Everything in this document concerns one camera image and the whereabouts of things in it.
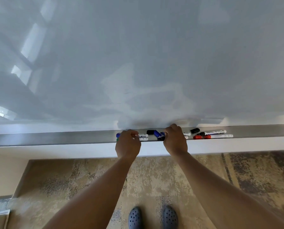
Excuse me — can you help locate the person's right hand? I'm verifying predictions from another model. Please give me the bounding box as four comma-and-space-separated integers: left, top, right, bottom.
163, 124, 188, 157

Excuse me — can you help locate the person's left hand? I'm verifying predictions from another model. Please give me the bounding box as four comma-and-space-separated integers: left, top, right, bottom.
115, 129, 142, 161

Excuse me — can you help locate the person's left forearm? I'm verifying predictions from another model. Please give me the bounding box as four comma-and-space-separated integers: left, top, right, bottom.
42, 155, 137, 229

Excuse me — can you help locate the person's right forearm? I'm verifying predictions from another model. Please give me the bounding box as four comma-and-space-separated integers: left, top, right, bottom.
172, 151, 284, 229

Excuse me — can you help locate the white marker with green cap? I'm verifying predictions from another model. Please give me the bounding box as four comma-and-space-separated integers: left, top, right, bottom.
116, 137, 149, 142

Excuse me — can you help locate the white marker with dark blue cap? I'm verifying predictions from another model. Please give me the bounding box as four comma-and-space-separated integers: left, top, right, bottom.
157, 136, 189, 141

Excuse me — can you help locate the white marker with black cap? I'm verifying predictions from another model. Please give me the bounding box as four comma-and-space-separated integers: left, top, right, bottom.
196, 130, 227, 136

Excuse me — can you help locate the white marker with red cap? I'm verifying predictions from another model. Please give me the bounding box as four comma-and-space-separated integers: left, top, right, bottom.
193, 134, 234, 140

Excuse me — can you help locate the metal whiteboard marker tray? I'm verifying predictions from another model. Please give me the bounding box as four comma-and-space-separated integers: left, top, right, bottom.
0, 124, 284, 148

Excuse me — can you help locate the large white whiteboard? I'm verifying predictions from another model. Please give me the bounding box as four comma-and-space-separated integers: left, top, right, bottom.
0, 0, 284, 159

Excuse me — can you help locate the person's left blue clog shoe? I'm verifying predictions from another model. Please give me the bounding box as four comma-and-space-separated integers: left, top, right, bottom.
128, 206, 143, 229

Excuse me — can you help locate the person's blue clog shoe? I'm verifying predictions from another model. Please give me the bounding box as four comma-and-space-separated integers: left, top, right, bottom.
162, 205, 179, 229
128, 206, 143, 229

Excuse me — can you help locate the person's right blue clog shoe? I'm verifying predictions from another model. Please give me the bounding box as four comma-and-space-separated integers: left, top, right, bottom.
162, 205, 179, 229

